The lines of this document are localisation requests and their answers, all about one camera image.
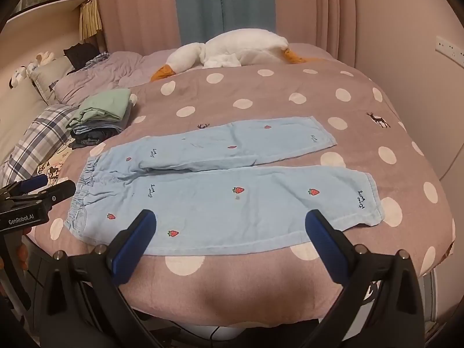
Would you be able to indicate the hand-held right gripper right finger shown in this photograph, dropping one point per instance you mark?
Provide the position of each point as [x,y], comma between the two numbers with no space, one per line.
[326,246]

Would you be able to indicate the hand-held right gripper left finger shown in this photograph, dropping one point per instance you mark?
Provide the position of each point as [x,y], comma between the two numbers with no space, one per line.
[134,246]

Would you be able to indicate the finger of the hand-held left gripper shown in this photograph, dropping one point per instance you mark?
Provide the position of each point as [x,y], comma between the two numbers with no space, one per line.
[60,190]
[34,182]

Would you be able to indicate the light blue strawberry pants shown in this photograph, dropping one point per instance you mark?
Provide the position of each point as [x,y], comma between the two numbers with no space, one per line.
[217,206]

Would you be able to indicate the person's left hand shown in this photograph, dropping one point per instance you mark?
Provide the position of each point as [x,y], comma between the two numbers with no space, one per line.
[22,255]

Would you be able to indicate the animal print sheet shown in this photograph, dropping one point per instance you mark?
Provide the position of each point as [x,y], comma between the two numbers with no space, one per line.
[54,165]

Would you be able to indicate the plaid pillow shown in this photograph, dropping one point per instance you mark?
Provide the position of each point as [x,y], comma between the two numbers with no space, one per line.
[40,137]

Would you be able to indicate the folded dark jeans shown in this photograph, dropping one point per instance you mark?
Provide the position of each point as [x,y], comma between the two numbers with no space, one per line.
[94,138]

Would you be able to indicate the beige padded headboard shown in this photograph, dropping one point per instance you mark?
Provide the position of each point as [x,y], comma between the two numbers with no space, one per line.
[16,116]

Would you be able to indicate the folded light denim garment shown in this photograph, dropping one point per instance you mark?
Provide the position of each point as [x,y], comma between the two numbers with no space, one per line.
[98,127]

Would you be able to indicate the folded green garment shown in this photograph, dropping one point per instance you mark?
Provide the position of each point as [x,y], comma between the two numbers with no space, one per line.
[105,107]

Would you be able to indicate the grey-green pillow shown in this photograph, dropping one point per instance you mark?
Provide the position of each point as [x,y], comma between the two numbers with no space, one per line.
[50,76]

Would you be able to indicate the purple quilt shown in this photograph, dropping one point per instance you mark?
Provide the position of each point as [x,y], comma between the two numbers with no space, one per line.
[108,72]

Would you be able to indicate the dark cloth pile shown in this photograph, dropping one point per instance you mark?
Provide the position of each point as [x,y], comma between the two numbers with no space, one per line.
[81,55]

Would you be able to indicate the blue plaid shirt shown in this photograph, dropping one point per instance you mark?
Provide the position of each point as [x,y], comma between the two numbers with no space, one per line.
[96,60]

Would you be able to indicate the pink polka dot blanket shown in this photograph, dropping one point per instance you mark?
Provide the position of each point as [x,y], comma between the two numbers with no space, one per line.
[253,90]

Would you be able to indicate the yellow striped hanging cloth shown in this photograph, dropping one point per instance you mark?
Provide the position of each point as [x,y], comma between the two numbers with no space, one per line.
[90,18]

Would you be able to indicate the white shelf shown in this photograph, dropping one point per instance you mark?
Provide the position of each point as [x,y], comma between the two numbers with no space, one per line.
[47,5]

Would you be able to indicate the pink curtain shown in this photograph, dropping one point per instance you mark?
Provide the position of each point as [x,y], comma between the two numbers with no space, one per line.
[311,7]
[137,11]

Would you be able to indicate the white goose plush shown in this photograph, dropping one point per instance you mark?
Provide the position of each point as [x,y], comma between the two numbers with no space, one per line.
[235,47]

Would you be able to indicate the blue curtain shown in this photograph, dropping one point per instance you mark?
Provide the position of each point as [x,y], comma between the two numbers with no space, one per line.
[221,3]

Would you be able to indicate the white wall socket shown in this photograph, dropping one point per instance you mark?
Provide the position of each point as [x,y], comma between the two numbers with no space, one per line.
[449,48]

